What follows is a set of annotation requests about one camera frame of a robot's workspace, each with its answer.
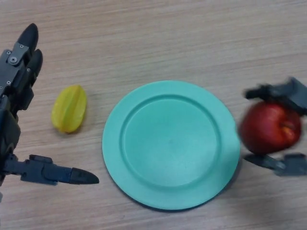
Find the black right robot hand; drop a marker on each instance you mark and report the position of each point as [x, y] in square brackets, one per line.
[290, 92]

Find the red apple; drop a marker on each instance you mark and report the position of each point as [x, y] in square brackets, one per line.
[266, 129]

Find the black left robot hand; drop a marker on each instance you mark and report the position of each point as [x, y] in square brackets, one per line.
[9, 95]

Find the yellow starfruit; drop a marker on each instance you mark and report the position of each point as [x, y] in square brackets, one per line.
[69, 110]

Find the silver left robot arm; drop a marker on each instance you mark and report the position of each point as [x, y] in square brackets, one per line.
[1, 196]

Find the green round plate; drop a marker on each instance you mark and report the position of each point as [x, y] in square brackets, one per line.
[170, 146]

